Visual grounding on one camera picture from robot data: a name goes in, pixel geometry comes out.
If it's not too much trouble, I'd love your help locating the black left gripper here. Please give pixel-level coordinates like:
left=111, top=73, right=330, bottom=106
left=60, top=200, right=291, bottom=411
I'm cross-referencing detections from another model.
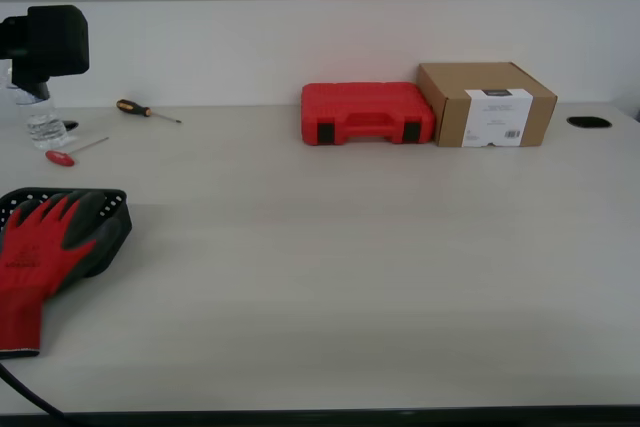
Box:
left=0, top=4, right=91, bottom=100

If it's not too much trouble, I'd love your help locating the red and black work glove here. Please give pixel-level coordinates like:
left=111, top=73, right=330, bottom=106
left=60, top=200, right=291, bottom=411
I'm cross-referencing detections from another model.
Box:
left=0, top=189, right=124, bottom=360

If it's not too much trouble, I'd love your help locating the black perforated plastic basket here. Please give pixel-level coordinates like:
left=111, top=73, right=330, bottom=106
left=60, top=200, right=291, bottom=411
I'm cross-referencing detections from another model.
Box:
left=0, top=186, right=134, bottom=279

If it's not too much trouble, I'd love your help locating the clear plastic water bottle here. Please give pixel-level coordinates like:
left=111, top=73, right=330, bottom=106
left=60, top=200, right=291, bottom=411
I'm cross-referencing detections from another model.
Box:
left=4, top=64, right=70, bottom=151

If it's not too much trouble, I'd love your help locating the red plastic tool case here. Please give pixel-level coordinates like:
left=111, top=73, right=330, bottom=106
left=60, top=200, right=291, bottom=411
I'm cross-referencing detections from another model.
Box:
left=300, top=81, right=437, bottom=147

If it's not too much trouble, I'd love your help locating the brown cardboard box white label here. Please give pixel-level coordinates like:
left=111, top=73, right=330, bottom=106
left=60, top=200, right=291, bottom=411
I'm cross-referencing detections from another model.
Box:
left=416, top=61, right=559, bottom=149

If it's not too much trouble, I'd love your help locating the orange and black handled screwdriver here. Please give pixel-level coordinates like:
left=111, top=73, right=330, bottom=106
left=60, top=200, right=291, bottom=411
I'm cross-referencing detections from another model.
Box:
left=115, top=99, right=183, bottom=125

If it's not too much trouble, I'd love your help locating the red T-handle hex key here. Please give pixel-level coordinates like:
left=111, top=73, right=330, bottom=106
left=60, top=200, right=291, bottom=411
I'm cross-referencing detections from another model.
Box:
left=44, top=135, right=111, bottom=168

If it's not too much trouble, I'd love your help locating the black loose cable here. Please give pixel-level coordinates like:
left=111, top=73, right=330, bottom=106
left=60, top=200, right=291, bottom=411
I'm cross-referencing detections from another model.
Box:
left=0, top=361, right=69, bottom=421

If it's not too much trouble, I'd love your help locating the black table cable grommet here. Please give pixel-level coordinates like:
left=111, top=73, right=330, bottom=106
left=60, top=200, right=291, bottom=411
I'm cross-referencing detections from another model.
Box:
left=566, top=116, right=613, bottom=129

